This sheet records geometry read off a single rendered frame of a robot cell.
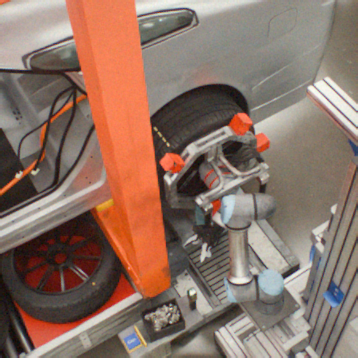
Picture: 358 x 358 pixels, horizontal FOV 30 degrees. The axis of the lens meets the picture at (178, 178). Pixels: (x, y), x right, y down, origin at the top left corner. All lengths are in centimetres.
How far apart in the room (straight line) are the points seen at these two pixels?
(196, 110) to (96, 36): 146
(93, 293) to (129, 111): 158
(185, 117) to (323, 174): 153
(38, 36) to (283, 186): 228
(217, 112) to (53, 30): 100
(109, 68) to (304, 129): 289
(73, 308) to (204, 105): 129
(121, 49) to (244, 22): 123
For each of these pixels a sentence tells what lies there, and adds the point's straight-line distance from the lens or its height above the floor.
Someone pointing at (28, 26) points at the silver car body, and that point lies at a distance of 280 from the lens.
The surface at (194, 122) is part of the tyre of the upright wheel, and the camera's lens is 330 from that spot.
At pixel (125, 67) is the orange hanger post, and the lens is 211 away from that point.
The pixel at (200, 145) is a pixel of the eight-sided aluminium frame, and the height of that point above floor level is 109.
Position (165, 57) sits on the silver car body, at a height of 160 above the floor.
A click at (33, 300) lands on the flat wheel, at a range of 367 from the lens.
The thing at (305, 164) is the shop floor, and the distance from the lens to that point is 463.
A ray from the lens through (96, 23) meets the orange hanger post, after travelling 194.
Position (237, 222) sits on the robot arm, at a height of 135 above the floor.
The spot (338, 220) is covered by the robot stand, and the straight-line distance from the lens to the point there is 245.
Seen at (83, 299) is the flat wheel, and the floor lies 50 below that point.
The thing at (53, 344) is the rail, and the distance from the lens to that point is 367.
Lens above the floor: 376
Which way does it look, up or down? 56 degrees down
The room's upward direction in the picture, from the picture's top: 4 degrees counter-clockwise
